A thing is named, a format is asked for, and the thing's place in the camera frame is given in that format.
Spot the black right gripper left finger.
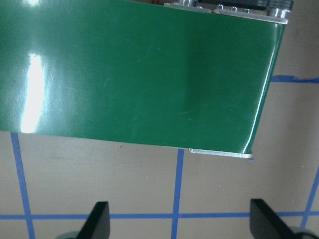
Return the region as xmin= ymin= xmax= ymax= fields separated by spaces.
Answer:
xmin=77 ymin=201 xmax=110 ymax=239

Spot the green conveyor belt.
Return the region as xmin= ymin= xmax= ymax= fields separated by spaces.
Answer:
xmin=0 ymin=0 xmax=289 ymax=158

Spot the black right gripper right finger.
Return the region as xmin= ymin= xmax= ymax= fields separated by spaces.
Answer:
xmin=250 ymin=199 xmax=294 ymax=239

